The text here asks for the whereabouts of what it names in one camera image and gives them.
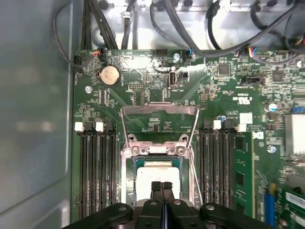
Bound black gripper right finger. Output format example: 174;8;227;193
162;181;272;229

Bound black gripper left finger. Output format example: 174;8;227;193
69;181;165;229

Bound silver CPU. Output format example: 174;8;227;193
132;157;185;208

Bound metal locking lever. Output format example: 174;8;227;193
188;146;204;206

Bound metal socket cover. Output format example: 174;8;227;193
120;102;200;150

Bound CPU socket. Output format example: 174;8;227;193
121;135;198;208

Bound RAM slot with black latches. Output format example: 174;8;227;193
199;120;212;206
104;123;118;210
220;120;234;213
85;123;98;213

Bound RAM slot with white latches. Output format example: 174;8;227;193
210;120;223;210
94;122;107;212
74;122;89;214

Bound blue expansion slot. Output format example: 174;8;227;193
263;182;276;229

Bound green RAM stick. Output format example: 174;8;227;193
233;132;254;217

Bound green motherboard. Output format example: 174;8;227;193
71;49;305;229

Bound internal USB port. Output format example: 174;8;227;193
168;70;177;87

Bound silver heatsink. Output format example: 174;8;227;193
283;114;305;156

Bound coin battery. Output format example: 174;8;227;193
96;64;122;88

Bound black cable with white tie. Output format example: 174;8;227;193
121;0;138;50

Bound black cable bundle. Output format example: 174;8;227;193
82;0;119;51

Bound thick black cable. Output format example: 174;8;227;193
197;3;305;58
205;0;230;50

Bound thin black cable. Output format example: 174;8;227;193
149;0;198;57

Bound thin black wire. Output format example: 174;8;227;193
52;4;83;70

